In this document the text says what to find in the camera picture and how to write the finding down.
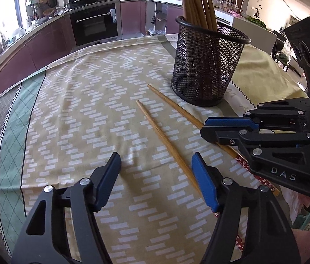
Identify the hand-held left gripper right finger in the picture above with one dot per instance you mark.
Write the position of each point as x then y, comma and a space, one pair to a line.
203, 183

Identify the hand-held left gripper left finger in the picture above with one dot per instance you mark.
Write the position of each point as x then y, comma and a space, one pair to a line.
108, 183

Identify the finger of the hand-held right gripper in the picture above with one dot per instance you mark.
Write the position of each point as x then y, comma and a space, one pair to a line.
226, 137
232, 122

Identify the wooden chopstick red floral end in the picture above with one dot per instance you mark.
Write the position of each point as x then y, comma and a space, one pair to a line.
166, 143
177, 108

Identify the black mesh holder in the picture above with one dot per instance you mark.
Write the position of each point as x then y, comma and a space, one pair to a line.
199, 74

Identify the bunch of wooden chopsticks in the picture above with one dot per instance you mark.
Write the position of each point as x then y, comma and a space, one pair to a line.
196, 5

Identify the yellow zigzag-edged cloth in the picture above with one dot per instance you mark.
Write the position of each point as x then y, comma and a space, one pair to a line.
262, 71

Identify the black dining chair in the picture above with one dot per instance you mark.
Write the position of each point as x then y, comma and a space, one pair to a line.
278, 42

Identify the white counter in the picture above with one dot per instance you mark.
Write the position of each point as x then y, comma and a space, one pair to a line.
254, 35

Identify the beige patterned tablecloth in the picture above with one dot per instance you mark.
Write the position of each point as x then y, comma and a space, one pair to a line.
89, 101

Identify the green leafy vegetables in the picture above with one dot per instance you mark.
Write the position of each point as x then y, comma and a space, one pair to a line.
258, 22

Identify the black built-in oven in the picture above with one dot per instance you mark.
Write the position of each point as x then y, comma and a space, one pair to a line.
94, 27

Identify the brown wooden bowl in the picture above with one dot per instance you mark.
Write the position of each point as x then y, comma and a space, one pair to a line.
48, 12

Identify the hanging dark frying pan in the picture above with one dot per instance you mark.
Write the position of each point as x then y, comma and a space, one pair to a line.
52, 2

